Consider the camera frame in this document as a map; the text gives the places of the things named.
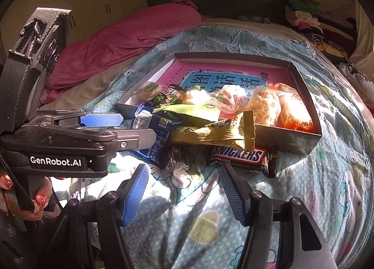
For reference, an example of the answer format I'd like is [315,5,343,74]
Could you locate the Snickers bar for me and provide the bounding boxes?
[209,146,277,179]

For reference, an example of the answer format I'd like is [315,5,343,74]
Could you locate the gold long snack packet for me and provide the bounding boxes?
[170,111,255,151]

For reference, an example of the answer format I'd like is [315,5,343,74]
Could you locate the blue snack packet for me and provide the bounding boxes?
[129,103,181,169]

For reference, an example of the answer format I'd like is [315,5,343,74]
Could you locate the clear bag brown pastry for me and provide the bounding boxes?
[246,87,281,126]

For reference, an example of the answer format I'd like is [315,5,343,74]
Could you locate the clear bag red candy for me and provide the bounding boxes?
[214,85,252,114]

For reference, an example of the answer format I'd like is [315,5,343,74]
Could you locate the orange long snack packet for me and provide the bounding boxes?
[270,82,314,133]

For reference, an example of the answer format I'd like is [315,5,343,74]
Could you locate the green peas packet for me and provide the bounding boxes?
[146,83,188,109]

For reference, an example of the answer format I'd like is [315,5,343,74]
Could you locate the round green-label pastry packet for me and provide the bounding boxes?
[132,82,167,101]

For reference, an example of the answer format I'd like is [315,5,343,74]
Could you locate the left hand red nails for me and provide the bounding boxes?
[1,172,53,222]

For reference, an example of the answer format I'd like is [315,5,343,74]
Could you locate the teal cartoon print quilt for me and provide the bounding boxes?
[50,25,374,269]

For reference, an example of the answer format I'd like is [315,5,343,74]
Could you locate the dark cardboard box tray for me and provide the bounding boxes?
[117,53,322,155]

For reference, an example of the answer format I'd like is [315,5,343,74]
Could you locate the pink blanket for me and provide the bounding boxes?
[38,1,201,107]

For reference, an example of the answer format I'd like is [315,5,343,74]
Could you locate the pink and blue book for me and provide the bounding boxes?
[156,59,292,92]

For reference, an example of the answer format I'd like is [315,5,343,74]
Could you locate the cream curtain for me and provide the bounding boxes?
[351,0,374,82]

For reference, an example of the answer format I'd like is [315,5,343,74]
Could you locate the pile of folded clothes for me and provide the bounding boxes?
[285,0,358,62]

